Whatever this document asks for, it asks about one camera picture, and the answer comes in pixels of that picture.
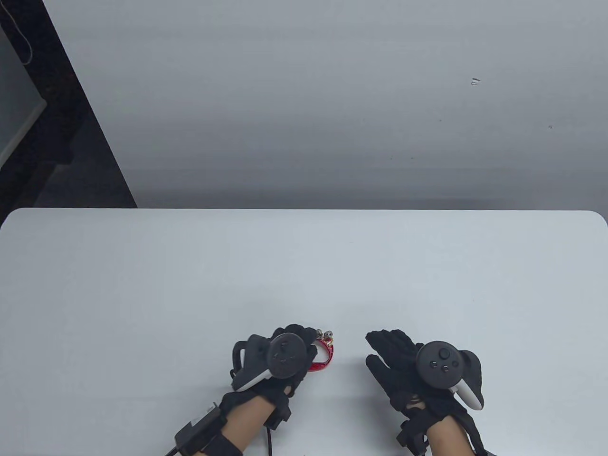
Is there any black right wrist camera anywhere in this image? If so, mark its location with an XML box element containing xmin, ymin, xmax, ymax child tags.
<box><xmin>397</xmin><ymin>408</ymin><xmax>430</xmax><ymax>450</ymax></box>

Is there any person's left forearm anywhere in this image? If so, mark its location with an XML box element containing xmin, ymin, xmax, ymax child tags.
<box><xmin>219</xmin><ymin>394</ymin><xmax>277</xmax><ymax>456</ymax></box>

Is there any black and white left controller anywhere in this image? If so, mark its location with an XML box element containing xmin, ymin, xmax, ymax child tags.
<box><xmin>231</xmin><ymin>332</ymin><xmax>309</xmax><ymax>393</ymax></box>

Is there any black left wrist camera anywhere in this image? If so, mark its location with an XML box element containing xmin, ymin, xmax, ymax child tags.
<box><xmin>166</xmin><ymin>403</ymin><xmax>244</xmax><ymax>456</ymax></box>

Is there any grey board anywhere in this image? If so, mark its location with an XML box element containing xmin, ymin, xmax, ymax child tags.
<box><xmin>0</xmin><ymin>23</ymin><xmax>47</xmax><ymax>168</ymax></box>

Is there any person's right forearm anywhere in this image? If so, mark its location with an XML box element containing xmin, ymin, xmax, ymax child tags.
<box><xmin>424</xmin><ymin>414</ymin><xmax>476</xmax><ymax>456</ymax></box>

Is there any person's right hand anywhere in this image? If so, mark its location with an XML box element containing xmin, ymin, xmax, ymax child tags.
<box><xmin>365</xmin><ymin>329</ymin><xmax>486</xmax><ymax>424</ymax></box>

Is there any white cord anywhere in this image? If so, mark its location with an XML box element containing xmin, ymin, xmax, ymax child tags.
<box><xmin>9</xmin><ymin>0</ymin><xmax>33</xmax><ymax>64</ymax></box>

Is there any black and white right controller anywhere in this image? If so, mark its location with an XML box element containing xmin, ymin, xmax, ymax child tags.
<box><xmin>416</xmin><ymin>340</ymin><xmax>485</xmax><ymax>410</ymax></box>

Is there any person's left hand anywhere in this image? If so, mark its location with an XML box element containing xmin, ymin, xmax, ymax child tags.
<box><xmin>222</xmin><ymin>324</ymin><xmax>318</xmax><ymax>420</ymax></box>

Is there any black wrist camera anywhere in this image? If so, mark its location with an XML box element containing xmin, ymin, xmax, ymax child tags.
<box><xmin>397</xmin><ymin>408</ymin><xmax>430</xmax><ymax>450</ymax></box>
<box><xmin>166</xmin><ymin>403</ymin><xmax>244</xmax><ymax>456</ymax></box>

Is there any red bracelet with silver beads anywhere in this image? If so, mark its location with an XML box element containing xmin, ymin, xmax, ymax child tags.
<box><xmin>307</xmin><ymin>328</ymin><xmax>335</xmax><ymax>372</ymax></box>

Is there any black and white controller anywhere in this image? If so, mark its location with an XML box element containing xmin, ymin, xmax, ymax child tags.
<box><xmin>416</xmin><ymin>340</ymin><xmax>485</xmax><ymax>410</ymax></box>
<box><xmin>231</xmin><ymin>332</ymin><xmax>309</xmax><ymax>393</ymax></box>

